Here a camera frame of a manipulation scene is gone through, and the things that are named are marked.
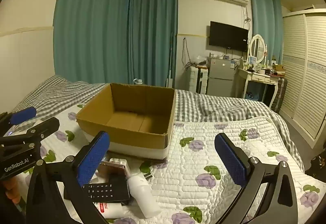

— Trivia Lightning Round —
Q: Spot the dark patterned suitcase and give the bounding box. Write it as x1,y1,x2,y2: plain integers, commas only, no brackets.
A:
271,78,288,114

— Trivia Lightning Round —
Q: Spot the white mop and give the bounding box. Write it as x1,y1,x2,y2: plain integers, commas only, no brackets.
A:
165,32,175,88

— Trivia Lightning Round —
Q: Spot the small white box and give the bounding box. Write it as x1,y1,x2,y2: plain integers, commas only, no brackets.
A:
109,158,131,177

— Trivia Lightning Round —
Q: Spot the brown wallet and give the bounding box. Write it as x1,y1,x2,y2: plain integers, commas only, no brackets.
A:
98,161,126,181

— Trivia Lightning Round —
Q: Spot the white floral quilt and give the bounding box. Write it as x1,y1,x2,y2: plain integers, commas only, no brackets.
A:
5,105,324,224

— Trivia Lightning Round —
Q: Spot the brown cardboard box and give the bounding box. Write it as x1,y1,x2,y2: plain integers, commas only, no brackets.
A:
76,83,177,161

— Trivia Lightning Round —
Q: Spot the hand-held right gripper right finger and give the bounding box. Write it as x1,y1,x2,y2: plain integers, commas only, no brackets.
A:
214,133,298,224

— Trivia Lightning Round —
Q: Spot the wide teal curtain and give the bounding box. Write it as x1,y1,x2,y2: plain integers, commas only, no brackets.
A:
52,0,133,84

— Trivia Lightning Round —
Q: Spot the grey checked bed sheet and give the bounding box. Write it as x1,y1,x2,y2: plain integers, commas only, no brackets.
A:
11,75,306,173

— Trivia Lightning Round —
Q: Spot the black wall television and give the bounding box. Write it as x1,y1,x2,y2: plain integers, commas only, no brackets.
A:
209,21,249,53

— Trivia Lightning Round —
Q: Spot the white louvred wardrobe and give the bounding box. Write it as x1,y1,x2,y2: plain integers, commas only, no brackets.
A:
279,8,326,149

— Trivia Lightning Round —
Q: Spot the person's left hand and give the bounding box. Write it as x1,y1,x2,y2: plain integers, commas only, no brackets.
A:
1,178,21,205

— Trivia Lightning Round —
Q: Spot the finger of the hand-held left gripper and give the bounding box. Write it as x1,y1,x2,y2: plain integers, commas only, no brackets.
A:
0,117,60,147
0,107,37,135

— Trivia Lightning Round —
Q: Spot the hanging wall cable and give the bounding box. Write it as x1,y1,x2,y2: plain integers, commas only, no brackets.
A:
182,38,194,67

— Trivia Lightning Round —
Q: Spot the grey small fridge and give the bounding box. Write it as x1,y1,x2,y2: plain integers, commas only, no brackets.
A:
206,57,236,96

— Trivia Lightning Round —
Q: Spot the white bottle red label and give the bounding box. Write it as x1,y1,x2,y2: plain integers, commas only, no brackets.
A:
93,201,133,219

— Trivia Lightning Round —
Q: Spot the white drawer cabinet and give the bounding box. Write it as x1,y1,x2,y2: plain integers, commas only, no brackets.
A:
188,65,209,94

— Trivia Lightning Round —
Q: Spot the plain white bottle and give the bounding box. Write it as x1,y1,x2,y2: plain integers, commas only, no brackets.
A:
127,172,161,219

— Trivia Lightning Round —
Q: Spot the white dressing table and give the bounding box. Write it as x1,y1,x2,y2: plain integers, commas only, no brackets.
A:
237,66,281,107

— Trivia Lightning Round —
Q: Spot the narrow teal curtain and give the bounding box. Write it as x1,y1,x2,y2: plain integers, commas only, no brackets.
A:
249,0,284,67

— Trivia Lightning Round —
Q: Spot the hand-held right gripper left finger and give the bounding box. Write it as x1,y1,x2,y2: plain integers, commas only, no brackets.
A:
25,131,110,224

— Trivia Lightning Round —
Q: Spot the teal corner curtain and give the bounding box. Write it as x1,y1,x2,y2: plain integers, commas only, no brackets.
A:
127,0,179,87

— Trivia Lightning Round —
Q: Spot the white oval mirror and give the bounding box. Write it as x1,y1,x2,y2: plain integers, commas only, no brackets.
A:
248,34,268,64

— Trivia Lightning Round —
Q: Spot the dark patterned cloth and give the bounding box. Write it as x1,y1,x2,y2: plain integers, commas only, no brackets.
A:
304,150,326,184

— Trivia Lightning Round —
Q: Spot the black keypad device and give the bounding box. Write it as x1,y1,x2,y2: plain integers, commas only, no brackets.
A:
83,182,130,204

